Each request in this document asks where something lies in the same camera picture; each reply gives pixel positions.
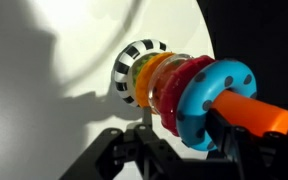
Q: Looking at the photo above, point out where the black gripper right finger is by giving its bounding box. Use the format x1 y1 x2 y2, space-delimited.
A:
205 107 288 180

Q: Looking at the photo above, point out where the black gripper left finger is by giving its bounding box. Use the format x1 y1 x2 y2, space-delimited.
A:
59 106 188 180

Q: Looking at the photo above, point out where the blue ring with dark dots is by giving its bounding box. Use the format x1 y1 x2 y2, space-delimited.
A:
175 58 258 153

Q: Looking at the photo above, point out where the orange ring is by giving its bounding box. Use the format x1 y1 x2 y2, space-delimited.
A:
135 51 175 110

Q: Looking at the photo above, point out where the clear plastic ring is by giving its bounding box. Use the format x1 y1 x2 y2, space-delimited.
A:
146 52 194 116

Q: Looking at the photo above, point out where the red ring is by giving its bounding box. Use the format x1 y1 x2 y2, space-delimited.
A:
156 54 216 138

